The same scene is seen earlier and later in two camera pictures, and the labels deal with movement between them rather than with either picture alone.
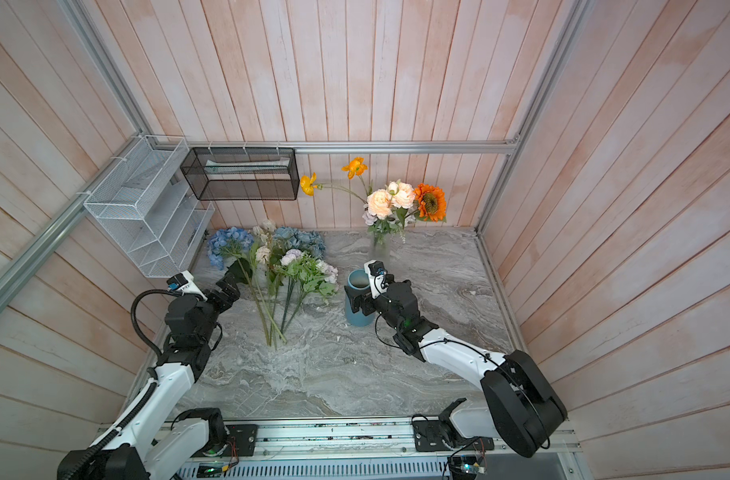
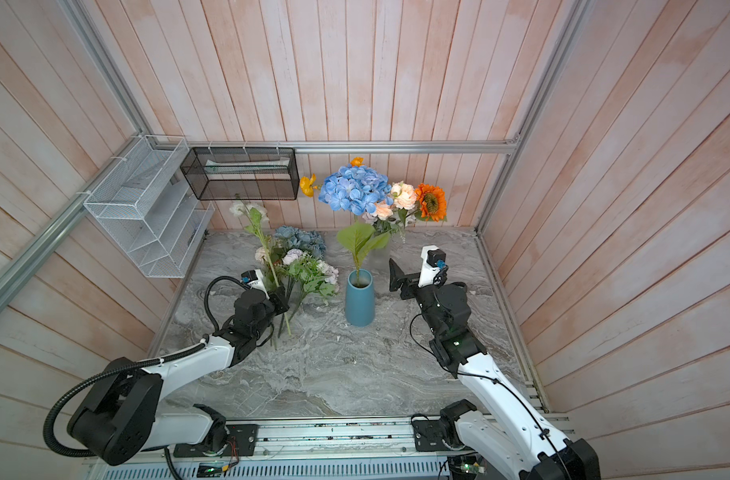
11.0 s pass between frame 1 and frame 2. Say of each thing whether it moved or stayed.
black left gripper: moved
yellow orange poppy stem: stayed
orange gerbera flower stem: stayed
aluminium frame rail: stayed
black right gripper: moved
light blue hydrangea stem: moved
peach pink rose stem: stayed
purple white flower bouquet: stayed
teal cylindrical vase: stayed
